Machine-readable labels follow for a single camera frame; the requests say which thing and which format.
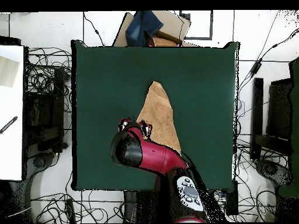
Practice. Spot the orange terry towel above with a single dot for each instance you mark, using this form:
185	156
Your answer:
158	109

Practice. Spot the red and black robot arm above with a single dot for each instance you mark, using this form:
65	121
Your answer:
154	156

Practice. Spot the dark green table cloth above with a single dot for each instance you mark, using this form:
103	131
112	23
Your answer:
198	105

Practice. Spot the brown folded towel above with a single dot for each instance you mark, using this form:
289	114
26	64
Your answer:
163	42

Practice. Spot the blue jeans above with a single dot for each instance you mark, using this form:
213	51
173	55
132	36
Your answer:
142	28

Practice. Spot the brown cardboard box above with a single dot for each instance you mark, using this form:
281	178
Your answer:
174	23

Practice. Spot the black power strip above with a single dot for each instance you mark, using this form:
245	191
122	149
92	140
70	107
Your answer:
70	210

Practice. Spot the black box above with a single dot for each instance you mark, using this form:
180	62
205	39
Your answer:
231	200

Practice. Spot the white table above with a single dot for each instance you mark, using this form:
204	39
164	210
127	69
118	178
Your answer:
11	140

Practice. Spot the black striped bar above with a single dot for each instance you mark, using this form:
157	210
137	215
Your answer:
9	124

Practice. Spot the beige box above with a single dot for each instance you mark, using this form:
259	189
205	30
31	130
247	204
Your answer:
8	72

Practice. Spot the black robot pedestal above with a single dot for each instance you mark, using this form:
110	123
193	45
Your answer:
144	205

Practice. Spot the black metal stand frame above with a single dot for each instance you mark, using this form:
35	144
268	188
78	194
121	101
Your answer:
280	107
58	98

